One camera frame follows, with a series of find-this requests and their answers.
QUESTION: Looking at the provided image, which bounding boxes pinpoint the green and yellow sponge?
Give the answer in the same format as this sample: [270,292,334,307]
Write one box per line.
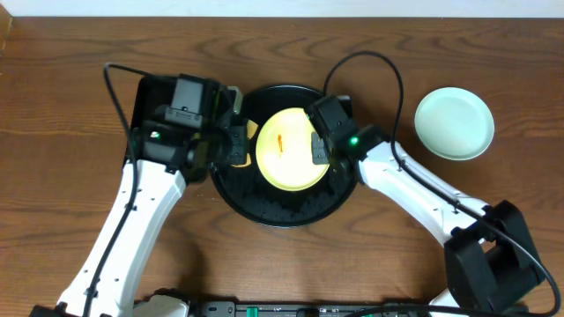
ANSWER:
[233,120,258,168]

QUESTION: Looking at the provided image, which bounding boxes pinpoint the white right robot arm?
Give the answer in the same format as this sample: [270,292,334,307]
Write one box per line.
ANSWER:
[314,125,551,316]

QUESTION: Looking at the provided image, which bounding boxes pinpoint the black rectangular tray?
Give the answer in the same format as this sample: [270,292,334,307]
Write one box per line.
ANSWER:
[131,76,219,183]

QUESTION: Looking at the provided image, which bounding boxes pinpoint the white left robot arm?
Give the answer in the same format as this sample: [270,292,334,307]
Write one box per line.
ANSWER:
[31,86,242,317]

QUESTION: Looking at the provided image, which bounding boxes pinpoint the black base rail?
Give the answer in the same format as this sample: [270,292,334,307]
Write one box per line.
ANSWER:
[145,290,442,317]

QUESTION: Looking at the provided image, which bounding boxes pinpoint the light green plate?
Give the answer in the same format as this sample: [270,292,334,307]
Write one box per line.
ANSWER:
[414,87,495,161]

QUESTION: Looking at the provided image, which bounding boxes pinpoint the yellow plate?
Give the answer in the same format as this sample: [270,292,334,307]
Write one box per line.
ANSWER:
[256,107,329,192]

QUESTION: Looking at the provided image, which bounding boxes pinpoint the black round tray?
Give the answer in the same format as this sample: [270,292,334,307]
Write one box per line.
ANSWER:
[210,85,357,227]

